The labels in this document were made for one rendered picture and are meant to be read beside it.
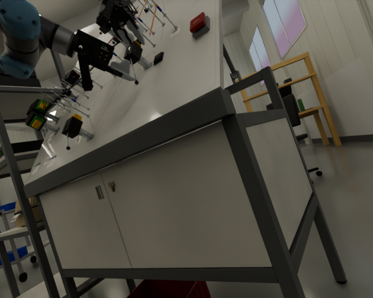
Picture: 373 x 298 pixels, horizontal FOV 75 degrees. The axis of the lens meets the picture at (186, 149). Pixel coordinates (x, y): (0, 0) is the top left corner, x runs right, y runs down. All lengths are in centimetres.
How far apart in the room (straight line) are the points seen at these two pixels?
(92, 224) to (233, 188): 69
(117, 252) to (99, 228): 12
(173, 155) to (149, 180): 14
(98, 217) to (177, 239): 39
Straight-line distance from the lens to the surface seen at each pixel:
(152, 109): 76
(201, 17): 83
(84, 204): 115
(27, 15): 69
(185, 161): 71
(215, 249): 76
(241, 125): 63
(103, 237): 111
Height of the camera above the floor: 74
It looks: 2 degrees up
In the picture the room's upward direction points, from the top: 19 degrees counter-clockwise
